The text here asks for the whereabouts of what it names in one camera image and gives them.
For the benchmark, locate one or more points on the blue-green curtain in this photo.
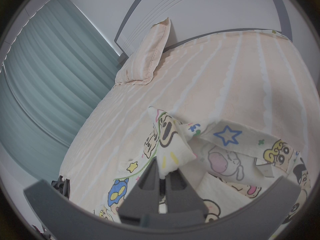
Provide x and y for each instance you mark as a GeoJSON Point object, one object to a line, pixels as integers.
{"type": "Point", "coordinates": [50, 71]}

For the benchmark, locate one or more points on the black garment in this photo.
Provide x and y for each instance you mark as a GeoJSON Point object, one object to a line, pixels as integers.
{"type": "Point", "coordinates": [61, 185]}

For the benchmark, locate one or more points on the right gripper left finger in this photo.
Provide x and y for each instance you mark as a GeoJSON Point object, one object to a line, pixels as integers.
{"type": "Point", "coordinates": [147, 199]}

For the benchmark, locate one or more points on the grey bedside table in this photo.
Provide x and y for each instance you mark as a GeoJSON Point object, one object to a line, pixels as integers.
{"type": "Point", "coordinates": [123, 59]}

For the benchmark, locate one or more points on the cream striped pillow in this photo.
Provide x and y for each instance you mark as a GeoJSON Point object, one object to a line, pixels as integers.
{"type": "Point", "coordinates": [142, 59]}

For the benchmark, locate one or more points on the bed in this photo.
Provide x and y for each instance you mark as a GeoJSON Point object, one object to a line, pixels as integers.
{"type": "Point", "coordinates": [200, 71]}

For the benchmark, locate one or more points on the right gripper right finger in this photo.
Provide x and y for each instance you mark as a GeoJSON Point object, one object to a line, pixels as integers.
{"type": "Point", "coordinates": [182, 199]}

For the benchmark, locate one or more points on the white printed pyjama top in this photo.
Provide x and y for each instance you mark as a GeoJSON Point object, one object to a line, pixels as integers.
{"type": "Point", "coordinates": [225, 159]}

